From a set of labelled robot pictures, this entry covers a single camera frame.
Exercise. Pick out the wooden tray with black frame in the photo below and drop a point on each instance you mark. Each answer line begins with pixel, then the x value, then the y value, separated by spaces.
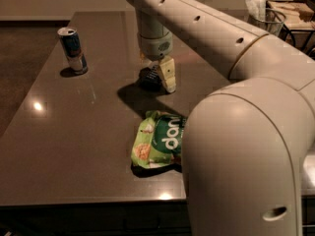
pixel 299 26

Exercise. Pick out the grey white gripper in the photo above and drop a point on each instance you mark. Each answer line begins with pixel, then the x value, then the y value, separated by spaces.
pixel 156 47

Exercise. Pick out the clear glass cup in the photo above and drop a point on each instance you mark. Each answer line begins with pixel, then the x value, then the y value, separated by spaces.
pixel 268 19

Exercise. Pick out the blue silver drink can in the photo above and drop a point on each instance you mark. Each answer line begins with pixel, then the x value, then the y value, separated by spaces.
pixel 70 41

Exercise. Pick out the dark blue snack bar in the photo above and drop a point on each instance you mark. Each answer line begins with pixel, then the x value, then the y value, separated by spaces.
pixel 149 79

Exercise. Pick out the green rice chips bag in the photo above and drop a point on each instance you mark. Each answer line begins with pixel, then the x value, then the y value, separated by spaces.
pixel 158 141

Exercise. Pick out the white crumpled napkin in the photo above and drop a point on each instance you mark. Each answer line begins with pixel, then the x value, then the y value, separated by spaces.
pixel 256 9

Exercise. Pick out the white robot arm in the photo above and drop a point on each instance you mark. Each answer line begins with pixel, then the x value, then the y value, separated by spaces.
pixel 244 145

